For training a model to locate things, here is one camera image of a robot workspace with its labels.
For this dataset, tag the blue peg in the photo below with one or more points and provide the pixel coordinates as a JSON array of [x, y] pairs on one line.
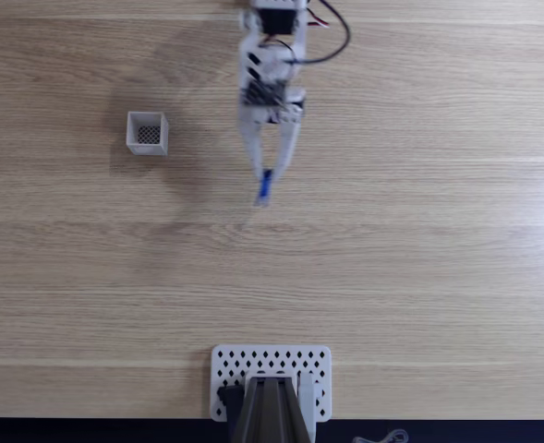
[[265, 187]]

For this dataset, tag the small grey lattice crate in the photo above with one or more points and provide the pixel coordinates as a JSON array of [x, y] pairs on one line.
[[147, 134]]

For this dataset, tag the white perforated stand base plate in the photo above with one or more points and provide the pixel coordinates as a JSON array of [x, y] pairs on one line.
[[271, 360]]

